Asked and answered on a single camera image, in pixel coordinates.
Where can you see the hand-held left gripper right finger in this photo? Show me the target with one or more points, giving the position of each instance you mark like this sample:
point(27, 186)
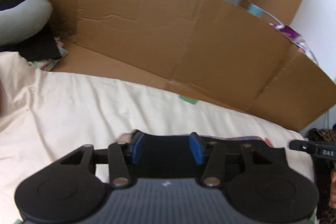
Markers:
point(197, 148)

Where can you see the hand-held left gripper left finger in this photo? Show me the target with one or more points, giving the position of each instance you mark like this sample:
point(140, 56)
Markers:
point(138, 148)

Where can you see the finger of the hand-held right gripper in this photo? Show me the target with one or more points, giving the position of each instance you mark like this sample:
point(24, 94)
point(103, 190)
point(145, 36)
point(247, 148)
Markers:
point(302, 146)

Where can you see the leopard print garment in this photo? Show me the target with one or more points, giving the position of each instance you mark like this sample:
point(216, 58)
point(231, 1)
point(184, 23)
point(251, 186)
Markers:
point(324, 182)

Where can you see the cream bear printed blanket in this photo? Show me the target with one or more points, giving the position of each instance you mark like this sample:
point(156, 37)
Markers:
point(78, 113)

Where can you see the long folded cardboard sheet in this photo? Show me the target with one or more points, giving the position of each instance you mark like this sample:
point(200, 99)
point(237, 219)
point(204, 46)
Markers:
point(170, 37)

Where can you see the dark cloth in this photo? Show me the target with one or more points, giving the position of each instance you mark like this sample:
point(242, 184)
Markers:
point(39, 50)

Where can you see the grey neck pillow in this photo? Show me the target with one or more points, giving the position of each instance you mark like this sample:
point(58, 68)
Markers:
point(21, 19)

